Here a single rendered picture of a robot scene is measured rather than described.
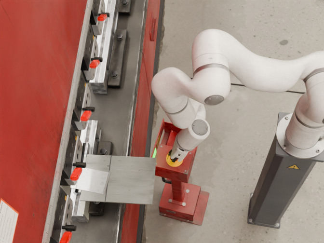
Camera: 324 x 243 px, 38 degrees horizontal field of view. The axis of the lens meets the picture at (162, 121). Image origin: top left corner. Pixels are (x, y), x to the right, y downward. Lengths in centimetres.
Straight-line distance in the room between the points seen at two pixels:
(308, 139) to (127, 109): 76
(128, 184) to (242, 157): 125
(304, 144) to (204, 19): 179
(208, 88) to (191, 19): 215
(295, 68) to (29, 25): 75
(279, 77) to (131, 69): 90
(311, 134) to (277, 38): 170
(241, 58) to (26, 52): 59
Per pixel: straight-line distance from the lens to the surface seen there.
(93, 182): 177
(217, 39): 134
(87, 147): 183
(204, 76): 127
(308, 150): 182
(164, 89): 137
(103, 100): 205
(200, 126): 167
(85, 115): 153
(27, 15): 114
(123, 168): 177
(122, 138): 196
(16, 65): 107
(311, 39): 337
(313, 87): 148
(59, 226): 145
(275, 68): 138
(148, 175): 175
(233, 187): 279
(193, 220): 270
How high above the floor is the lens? 263
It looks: 63 degrees down
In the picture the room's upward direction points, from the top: 7 degrees counter-clockwise
